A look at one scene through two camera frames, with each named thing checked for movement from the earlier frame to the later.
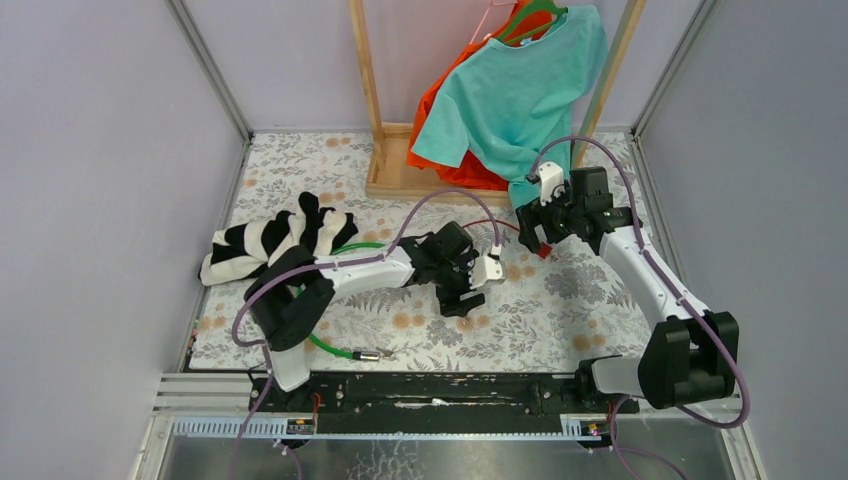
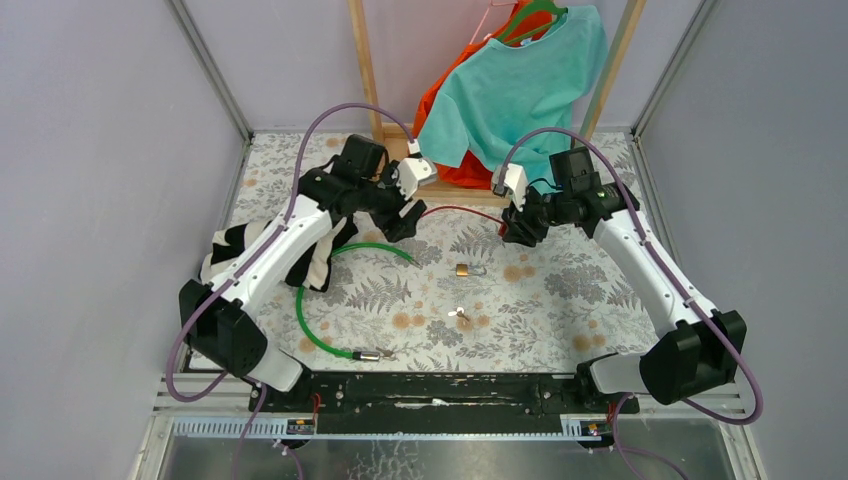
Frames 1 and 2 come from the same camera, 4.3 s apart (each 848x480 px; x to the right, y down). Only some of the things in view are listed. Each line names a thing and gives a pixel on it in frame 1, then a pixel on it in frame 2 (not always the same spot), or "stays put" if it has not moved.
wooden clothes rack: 389,175 stays put
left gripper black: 457,308 -> 405,226
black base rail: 437,402 stays put
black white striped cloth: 241,252 stays put
